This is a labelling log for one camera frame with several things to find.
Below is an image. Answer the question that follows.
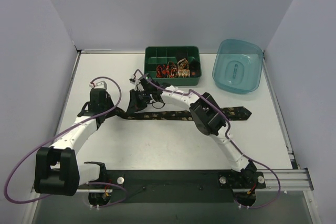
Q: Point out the black gold floral tie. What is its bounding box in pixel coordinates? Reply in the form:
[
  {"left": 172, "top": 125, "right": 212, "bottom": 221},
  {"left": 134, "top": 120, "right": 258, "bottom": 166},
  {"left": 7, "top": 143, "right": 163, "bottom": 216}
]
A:
[{"left": 127, "top": 106, "right": 252, "bottom": 121}]

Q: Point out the purple cable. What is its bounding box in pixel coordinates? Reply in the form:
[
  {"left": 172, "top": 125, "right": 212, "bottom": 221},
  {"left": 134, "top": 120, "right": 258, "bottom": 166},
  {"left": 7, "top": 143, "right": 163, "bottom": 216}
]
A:
[
  {"left": 130, "top": 69, "right": 282, "bottom": 210},
  {"left": 4, "top": 77, "right": 129, "bottom": 208}
]

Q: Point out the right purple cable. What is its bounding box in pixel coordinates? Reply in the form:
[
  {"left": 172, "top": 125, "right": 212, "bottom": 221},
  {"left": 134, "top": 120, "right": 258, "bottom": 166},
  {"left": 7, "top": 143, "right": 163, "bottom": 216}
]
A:
[{"left": 130, "top": 69, "right": 282, "bottom": 210}]

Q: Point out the beige patterned rolled tie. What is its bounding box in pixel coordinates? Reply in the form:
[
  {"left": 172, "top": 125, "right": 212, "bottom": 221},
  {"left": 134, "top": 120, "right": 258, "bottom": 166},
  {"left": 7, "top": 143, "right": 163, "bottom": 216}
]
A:
[{"left": 177, "top": 58, "right": 190, "bottom": 78}]

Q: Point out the orange patterned rolled tie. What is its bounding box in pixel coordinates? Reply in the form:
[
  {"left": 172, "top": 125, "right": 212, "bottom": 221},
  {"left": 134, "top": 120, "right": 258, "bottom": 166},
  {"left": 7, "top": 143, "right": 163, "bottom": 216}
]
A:
[{"left": 167, "top": 61, "right": 178, "bottom": 78}]

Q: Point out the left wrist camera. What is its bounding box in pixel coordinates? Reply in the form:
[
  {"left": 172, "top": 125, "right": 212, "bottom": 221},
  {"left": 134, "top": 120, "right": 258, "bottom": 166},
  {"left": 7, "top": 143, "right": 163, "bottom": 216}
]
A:
[{"left": 89, "top": 81, "right": 107, "bottom": 90}]

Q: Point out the translucent blue plastic tub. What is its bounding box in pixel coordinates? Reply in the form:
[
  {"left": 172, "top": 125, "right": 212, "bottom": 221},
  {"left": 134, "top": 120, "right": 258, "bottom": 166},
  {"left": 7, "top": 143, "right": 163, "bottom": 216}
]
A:
[{"left": 212, "top": 39, "right": 264, "bottom": 94}]

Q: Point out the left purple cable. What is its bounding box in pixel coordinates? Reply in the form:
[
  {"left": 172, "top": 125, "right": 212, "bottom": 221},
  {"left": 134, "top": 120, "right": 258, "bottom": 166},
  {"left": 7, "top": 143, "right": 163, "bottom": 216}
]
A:
[{"left": 4, "top": 77, "right": 129, "bottom": 208}]

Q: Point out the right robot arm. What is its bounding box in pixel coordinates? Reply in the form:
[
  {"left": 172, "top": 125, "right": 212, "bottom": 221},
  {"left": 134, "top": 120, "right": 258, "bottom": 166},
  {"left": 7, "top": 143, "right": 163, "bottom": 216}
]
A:
[{"left": 128, "top": 77, "right": 258, "bottom": 183}]

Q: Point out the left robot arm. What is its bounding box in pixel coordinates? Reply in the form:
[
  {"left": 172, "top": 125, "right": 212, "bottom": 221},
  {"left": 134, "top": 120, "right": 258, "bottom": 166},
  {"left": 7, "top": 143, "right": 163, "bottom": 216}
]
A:
[{"left": 34, "top": 88, "right": 114, "bottom": 196}]

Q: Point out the green compartment tray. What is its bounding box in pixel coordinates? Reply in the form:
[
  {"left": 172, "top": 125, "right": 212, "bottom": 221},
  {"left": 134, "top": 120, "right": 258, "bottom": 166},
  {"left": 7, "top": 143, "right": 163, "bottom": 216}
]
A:
[{"left": 144, "top": 46, "right": 202, "bottom": 86}]

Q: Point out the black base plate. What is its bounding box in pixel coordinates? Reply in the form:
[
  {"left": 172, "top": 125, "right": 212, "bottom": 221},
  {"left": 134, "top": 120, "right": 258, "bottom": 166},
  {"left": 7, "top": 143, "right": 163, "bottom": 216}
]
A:
[{"left": 88, "top": 169, "right": 266, "bottom": 206}]

